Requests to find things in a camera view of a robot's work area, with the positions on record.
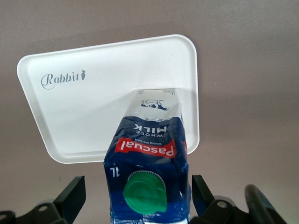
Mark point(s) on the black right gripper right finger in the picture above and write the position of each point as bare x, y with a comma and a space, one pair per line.
206, 205

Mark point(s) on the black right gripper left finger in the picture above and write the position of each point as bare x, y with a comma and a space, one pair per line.
67, 203

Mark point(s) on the blue white milk carton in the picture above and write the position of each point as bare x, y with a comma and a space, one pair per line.
147, 163

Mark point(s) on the cream rectangular Rabbit tray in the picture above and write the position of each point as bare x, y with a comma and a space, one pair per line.
93, 105

